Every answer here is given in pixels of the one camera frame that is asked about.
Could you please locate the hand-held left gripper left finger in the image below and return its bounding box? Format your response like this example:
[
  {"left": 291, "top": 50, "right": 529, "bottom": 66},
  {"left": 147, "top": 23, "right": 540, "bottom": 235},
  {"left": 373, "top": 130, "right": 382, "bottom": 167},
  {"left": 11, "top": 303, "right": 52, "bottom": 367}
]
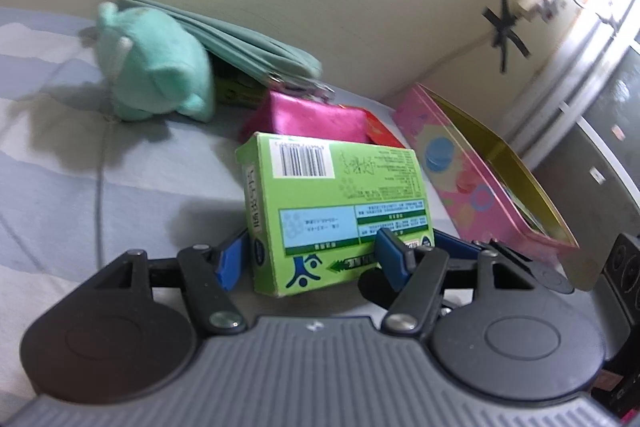
[{"left": 90, "top": 229, "right": 248, "bottom": 335}]

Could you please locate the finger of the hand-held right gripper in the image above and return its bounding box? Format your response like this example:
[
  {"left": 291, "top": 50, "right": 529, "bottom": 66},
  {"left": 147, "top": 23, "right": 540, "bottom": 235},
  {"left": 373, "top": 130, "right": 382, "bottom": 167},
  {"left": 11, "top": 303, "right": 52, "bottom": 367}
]
[
  {"left": 432, "top": 229, "right": 577, "bottom": 294},
  {"left": 358, "top": 268, "right": 401, "bottom": 311}
]

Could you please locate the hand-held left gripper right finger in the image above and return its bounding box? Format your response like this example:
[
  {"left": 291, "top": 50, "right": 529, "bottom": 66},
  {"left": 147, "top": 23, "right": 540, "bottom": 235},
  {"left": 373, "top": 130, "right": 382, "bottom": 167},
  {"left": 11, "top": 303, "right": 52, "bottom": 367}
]
[{"left": 376, "top": 228, "right": 546, "bottom": 334}]

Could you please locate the pink tin box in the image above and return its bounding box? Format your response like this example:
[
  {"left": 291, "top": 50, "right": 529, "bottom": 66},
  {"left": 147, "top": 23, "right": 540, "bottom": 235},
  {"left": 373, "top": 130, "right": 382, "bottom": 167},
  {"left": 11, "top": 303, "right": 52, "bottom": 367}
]
[{"left": 392, "top": 83, "right": 581, "bottom": 292}]

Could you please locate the green cardboard box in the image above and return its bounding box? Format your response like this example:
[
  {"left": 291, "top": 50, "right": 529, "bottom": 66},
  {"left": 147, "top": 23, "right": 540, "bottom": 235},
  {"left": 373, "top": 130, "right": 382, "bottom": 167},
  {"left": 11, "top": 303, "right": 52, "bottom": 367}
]
[{"left": 235, "top": 132, "right": 436, "bottom": 299}]

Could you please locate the teal plush toy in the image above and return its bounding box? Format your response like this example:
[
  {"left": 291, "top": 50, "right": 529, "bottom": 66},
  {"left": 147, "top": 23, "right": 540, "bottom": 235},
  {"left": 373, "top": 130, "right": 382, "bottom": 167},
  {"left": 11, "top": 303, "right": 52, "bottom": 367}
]
[{"left": 95, "top": 2, "right": 217, "bottom": 124}]

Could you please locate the red packet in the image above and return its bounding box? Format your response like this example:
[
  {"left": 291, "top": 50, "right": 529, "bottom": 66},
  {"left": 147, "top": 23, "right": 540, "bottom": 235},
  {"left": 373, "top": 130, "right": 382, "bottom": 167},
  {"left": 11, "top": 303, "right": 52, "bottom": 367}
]
[{"left": 362, "top": 109, "right": 406, "bottom": 149}]

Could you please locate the aluminium sliding door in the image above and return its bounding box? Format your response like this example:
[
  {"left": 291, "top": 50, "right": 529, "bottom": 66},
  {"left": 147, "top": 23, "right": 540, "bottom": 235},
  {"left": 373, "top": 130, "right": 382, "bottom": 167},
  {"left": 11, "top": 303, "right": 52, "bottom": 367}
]
[{"left": 520, "top": 0, "right": 640, "bottom": 308}]

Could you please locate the magenta satin pouch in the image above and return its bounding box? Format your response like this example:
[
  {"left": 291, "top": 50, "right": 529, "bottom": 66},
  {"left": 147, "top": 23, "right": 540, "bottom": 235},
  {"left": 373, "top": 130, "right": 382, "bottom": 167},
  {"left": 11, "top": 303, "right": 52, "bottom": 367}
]
[{"left": 240, "top": 89, "right": 371, "bottom": 145}]

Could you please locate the small green packet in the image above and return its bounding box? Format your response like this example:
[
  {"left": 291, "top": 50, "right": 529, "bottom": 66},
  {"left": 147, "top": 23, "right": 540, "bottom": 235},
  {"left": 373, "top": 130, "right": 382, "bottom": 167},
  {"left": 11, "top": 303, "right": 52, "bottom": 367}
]
[{"left": 214, "top": 72, "right": 266, "bottom": 108}]

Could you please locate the grey patterned bed sheet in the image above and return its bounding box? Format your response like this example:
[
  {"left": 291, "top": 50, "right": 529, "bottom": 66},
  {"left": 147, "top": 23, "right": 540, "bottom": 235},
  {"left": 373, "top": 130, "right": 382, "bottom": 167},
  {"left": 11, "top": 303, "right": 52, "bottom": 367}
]
[{"left": 0, "top": 6, "right": 596, "bottom": 408}]

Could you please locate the black tape cross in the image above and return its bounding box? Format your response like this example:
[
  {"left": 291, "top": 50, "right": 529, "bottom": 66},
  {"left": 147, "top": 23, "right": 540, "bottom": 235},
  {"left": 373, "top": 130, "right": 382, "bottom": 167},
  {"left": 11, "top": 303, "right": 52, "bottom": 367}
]
[{"left": 482, "top": 0, "right": 532, "bottom": 75}]

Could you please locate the teal zip pouch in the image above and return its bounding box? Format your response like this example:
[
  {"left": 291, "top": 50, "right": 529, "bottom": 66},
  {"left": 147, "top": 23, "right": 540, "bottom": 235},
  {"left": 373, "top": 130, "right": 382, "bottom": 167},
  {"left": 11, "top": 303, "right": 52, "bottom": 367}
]
[{"left": 117, "top": 0, "right": 336, "bottom": 100}]

